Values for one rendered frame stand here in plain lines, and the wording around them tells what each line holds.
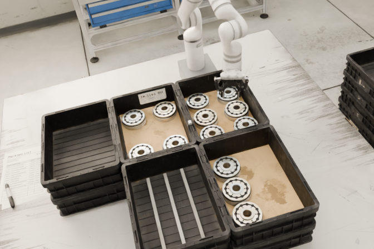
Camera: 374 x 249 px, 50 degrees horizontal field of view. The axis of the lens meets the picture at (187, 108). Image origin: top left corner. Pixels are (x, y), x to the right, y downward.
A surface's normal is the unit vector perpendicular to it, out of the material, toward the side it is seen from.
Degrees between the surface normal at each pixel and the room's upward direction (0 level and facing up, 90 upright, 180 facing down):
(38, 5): 90
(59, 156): 0
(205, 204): 0
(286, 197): 0
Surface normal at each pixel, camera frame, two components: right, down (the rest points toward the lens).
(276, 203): -0.11, -0.73
